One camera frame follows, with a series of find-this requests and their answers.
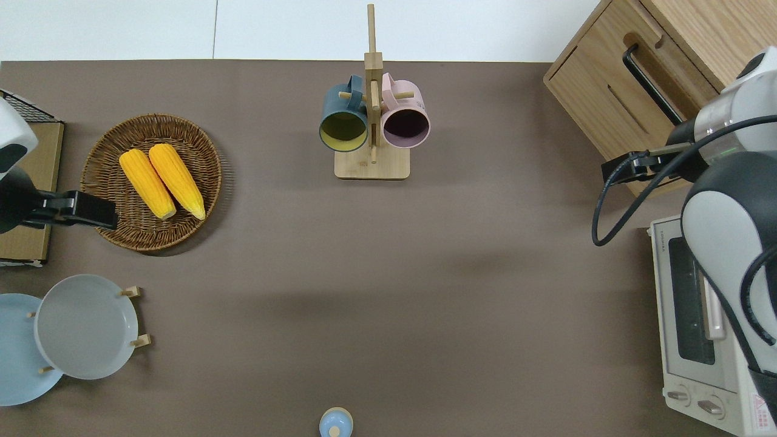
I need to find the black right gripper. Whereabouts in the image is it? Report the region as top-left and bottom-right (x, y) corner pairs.
(601, 143), (693, 184)

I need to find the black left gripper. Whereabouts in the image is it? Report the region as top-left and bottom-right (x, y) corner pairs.
(36, 191), (119, 231)

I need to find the black drawer handle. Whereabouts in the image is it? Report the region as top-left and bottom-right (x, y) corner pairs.
(622, 44), (685, 126)

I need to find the wooden drawer with handle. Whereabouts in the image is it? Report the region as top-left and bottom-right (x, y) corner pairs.
(571, 0), (724, 152)

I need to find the wooden drawer with slot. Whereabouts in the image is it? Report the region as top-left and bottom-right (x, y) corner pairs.
(545, 36), (680, 198)

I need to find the yellow corn cob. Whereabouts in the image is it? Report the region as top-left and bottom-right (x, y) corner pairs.
(119, 149), (177, 220)
(149, 143), (206, 220)

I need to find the round wicker basket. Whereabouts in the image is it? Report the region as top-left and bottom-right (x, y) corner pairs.
(80, 113), (223, 252)

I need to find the grey plate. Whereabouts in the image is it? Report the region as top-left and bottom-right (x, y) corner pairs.
(33, 274), (139, 381)

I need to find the wooden plate rack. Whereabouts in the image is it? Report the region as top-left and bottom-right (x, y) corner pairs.
(27, 285), (152, 374)

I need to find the light blue plate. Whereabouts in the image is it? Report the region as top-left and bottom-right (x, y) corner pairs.
(0, 293), (64, 406)

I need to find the wooden cabinet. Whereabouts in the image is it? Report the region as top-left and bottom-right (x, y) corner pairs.
(543, 0), (777, 198)

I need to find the cream toaster oven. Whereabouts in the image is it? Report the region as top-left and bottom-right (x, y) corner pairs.
(650, 214), (770, 437)

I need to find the pink mug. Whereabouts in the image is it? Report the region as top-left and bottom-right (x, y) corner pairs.
(381, 73), (431, 149)

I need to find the brown table mat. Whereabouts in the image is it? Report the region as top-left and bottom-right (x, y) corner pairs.
(0, 59), (777, 437)

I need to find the wooden mug tree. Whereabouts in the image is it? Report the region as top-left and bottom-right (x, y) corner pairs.
(334, 4), (410, 180)

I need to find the dark blue mug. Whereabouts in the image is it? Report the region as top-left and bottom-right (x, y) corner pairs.
(319, 74), (369, 152)

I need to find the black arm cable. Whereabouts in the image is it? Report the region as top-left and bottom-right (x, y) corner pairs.
(592, 115), (777, 246)

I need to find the black wire basket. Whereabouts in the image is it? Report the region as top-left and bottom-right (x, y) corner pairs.
(0, 89), (56, 123)

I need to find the oven door handle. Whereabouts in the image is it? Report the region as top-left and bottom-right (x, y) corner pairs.
(701, 267), (728, 340)

